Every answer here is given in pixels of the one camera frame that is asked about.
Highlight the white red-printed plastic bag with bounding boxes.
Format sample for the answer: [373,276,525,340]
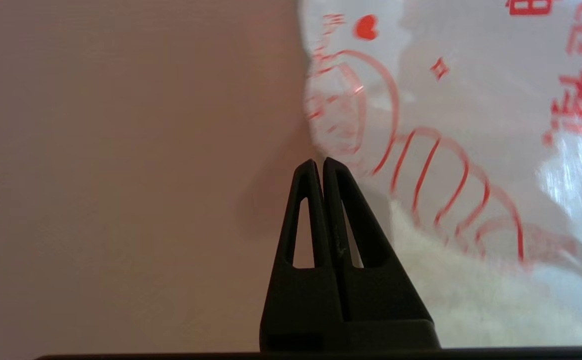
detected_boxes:
[298,0,582,280]

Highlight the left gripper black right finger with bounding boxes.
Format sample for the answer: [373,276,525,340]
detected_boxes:
[322,156,433,322]

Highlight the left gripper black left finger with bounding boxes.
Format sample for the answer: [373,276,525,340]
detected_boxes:
[260,159,344,322]

